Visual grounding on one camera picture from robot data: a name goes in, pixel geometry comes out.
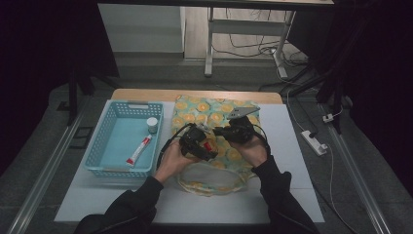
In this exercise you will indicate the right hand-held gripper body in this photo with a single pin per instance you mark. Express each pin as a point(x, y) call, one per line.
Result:
point(242, 130)

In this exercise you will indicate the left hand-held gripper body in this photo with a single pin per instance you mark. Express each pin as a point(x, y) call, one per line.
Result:
point(193, 138)

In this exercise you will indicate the round colourful snack packet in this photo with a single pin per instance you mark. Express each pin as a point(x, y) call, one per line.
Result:
point(207, 147)

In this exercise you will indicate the orange print cloth bag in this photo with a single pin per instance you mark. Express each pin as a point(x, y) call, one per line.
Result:
point(201, 109)

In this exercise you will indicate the red and white tube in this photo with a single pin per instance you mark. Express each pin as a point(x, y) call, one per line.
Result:
point(139, 149)

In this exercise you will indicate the blue plastic basket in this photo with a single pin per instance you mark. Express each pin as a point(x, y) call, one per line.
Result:
point(130, 123)

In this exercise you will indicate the person's right hand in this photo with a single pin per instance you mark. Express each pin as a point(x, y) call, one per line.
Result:
point(251, 152)

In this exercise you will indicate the person's left hand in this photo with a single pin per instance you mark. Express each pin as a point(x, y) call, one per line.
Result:
point(172, 162)

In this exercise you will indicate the small white jar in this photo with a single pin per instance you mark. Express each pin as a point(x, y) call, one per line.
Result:
point(152, 125)

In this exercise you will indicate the white power strip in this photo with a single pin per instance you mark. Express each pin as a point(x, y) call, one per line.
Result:
point(313, 142)

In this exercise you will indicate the white plug adapter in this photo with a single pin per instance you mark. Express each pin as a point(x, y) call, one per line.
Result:
point(328, 118)

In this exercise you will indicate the black stand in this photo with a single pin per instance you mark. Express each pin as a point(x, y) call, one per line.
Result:
point(337, 97)
point(73, 97)

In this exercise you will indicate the white-legged desk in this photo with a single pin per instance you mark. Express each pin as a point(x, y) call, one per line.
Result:
point(246, 26)

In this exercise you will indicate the black floor plate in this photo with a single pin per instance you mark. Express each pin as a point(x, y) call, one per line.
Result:
point(73, 145)

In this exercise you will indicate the white cabinet panel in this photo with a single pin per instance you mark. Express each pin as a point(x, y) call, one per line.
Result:
point(139, 29)

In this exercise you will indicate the black curtain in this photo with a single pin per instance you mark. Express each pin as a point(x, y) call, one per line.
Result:
point(32, 65)
point(383, 65)

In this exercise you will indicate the metal floor rail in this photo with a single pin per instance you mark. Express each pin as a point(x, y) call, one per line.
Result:
point(48, 169)
point(357, 182)

